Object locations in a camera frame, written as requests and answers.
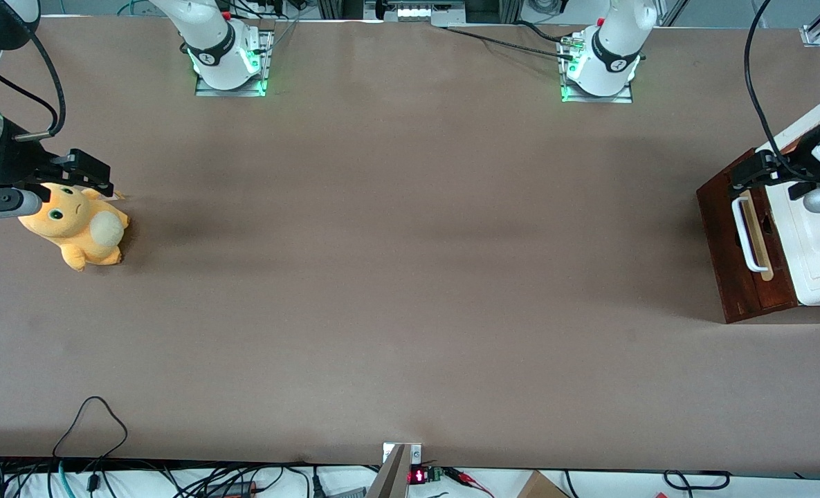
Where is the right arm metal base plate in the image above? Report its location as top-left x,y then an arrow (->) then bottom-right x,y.
194,29 -> 275,98

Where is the white drawer handle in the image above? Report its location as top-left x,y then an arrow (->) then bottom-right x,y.
732,195 -> 770,273

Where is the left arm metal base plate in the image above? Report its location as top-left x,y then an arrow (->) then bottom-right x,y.
559,33 -> 635,104

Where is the light wood handle backplate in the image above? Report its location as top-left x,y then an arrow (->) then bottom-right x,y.
740,196 -> 776,282

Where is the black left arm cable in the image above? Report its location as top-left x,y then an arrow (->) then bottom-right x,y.
743,0 -> 810,182

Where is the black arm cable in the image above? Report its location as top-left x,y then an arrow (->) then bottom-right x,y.
0,28 -> 67,140
743,0 -> 810,182

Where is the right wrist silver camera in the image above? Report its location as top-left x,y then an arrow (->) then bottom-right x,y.
0,185 -> 45,222

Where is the thin black looped cable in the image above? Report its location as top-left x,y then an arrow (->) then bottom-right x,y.
53,396 -> 129,461

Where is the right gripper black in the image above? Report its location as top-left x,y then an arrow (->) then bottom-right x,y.
0,118 -> 115,200

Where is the dark wood drawer with handle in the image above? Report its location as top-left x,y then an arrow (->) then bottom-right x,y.
728,154 -> 794,316

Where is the black oval cable loop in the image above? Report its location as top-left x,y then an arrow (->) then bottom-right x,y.
663,470 -> 731,491

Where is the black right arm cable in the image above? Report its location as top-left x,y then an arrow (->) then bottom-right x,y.
0,28 -> 67,140

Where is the black power adapter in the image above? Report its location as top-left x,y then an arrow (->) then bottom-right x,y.
204,481 -> 259,498

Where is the orange plush toy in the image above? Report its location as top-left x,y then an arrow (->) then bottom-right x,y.
17,182 -> 131,272

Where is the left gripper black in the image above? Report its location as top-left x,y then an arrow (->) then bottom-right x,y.
729,119 -> 820,201

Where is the red clip wire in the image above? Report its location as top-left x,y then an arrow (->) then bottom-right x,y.
444,468 -> 495,497

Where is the black cable on table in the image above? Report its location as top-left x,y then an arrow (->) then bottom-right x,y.
443,21 -> 576,60

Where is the brown cardboard box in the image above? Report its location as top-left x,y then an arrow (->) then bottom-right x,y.
516,470 -> 571,498

